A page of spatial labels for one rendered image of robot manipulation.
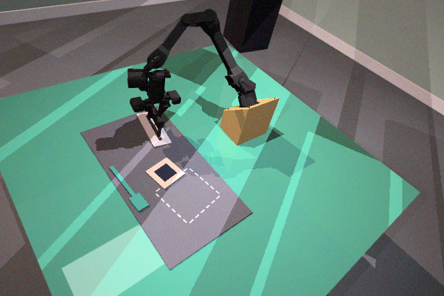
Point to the peach square tile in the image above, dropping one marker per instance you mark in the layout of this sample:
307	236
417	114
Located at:
165	173

